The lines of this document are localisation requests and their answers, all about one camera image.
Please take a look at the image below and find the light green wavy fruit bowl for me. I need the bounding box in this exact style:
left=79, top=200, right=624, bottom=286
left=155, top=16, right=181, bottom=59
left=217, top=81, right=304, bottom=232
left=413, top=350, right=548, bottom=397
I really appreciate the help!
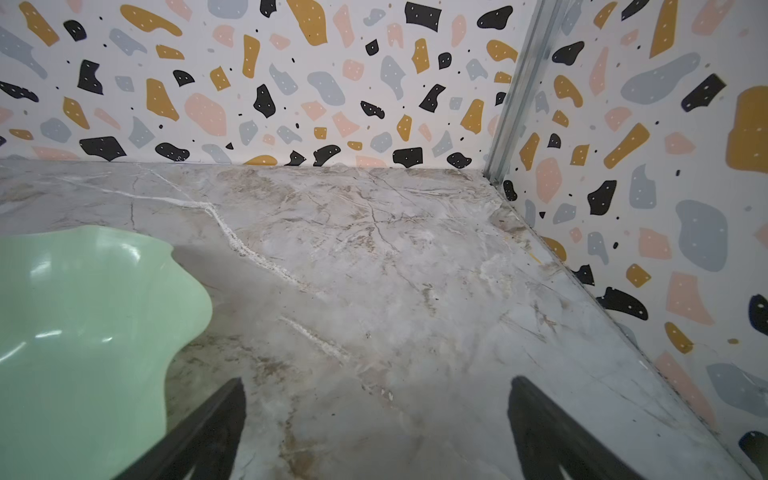
left=1, top=225, right=212, bottom=479

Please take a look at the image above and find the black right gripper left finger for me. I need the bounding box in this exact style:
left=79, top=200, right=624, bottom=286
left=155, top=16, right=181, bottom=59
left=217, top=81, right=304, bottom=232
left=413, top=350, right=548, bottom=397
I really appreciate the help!
left=118, top=377, right=246, bottom=480

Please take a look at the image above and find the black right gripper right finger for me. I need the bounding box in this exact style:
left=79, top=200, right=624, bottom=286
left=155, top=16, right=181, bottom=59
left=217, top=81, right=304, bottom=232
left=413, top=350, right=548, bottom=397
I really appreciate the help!
left=507, top=376, right=641, bottom=479

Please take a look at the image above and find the aluminium corner post right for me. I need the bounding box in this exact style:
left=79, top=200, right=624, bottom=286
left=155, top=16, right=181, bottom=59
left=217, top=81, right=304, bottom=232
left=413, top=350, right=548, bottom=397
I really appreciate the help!
left=483, top=0, right=571, bottom=187

